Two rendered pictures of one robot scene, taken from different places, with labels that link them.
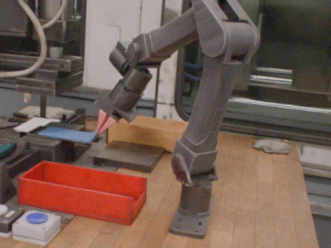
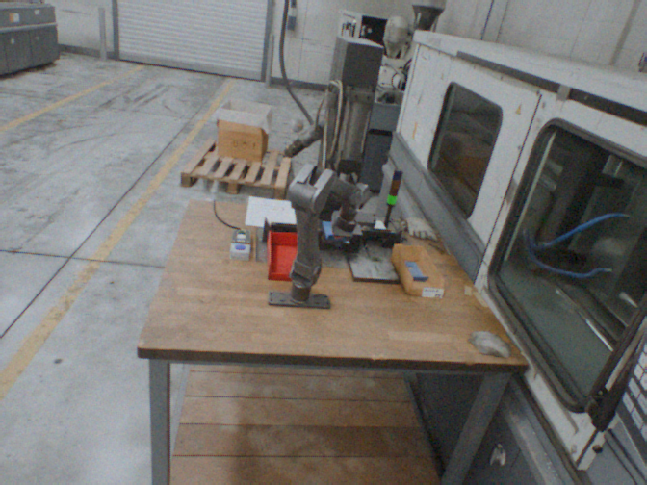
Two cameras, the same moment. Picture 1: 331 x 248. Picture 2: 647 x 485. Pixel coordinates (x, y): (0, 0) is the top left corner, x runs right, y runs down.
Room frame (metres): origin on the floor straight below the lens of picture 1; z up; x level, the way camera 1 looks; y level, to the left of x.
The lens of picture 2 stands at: (0.41, -1.28, 1.75)
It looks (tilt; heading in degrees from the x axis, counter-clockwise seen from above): 27 degrees down; 64
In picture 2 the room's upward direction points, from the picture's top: 10 degrees clockwise
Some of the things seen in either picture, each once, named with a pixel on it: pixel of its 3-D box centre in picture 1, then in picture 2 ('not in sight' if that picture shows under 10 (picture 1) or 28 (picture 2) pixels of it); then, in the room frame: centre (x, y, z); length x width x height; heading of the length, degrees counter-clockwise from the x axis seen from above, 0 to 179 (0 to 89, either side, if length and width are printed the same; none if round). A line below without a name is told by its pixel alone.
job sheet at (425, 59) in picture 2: not in sight; (419, 77); (2.25, 1.48, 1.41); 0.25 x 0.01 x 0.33; 71
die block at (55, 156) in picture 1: (52, 149); (333, 237); (1.17, 0.19, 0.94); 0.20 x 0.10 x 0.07; 165
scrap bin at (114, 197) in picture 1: (83, 190); (284, 255); (0.93, 0.08, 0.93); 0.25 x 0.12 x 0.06; 75
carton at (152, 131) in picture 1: (151, 134); (416, 270); (1.40, -0.08, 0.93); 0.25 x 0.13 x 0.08; 75
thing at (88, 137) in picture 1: (72, 130); (334, 228); (1.14, 0.14, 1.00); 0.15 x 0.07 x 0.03; 75
